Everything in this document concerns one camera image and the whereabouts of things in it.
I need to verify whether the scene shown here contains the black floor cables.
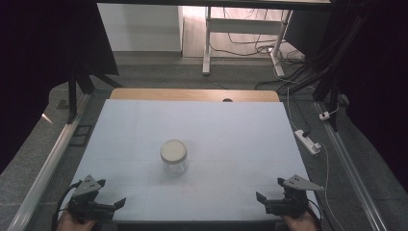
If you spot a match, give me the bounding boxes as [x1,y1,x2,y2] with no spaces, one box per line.
[210,8,317,92]

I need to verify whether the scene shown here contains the white desk frame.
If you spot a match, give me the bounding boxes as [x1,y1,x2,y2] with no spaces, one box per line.
[201,6,293,78]

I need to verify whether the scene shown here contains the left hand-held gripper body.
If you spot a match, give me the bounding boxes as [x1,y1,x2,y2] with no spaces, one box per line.
[67,174,114,221]

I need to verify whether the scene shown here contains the white cable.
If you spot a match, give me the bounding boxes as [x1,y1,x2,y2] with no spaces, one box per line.
[319,142,345,231]

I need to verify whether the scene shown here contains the clear plastic container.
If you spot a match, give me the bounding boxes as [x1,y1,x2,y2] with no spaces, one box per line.
[162,158,188,178]

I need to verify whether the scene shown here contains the black metal stand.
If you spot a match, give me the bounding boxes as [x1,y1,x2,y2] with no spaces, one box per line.
[278,13,370,133]
[65,64,123,125]

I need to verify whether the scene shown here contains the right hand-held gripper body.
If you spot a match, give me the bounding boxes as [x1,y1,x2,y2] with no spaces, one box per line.
[265,174,325,219]

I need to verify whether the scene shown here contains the white power strip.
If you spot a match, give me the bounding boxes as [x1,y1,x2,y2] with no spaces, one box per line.
[293,128,322,156]

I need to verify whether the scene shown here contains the black curtain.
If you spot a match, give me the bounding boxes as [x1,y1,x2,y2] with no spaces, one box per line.
[0,0,119,174]
[285,0,408,193]

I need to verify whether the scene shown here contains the wooden table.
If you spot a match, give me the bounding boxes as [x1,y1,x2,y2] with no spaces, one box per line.
[109,88,281,103]

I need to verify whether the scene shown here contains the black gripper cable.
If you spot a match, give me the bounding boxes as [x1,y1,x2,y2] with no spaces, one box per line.
[51,180,83,231]
[307,199,324,231]

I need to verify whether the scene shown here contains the person's left hand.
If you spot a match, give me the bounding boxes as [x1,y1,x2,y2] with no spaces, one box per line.
[57,211,98,231]

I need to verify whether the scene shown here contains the person's right hand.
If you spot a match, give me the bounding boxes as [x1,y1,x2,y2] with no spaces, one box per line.
[281,211,319,231]

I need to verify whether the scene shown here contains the metal floor rail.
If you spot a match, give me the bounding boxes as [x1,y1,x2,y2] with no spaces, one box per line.
[7,92,92,231]
[315,101,389,231]

